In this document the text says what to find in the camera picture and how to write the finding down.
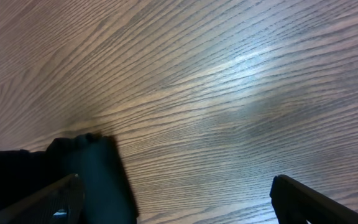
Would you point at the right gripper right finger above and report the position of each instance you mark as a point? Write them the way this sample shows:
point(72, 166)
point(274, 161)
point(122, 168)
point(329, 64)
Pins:
point(296, 203)

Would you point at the black polo shirt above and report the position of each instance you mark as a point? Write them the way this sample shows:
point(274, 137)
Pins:
point(94, 158)

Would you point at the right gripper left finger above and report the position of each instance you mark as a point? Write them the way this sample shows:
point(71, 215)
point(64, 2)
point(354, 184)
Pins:
point(59, 202)

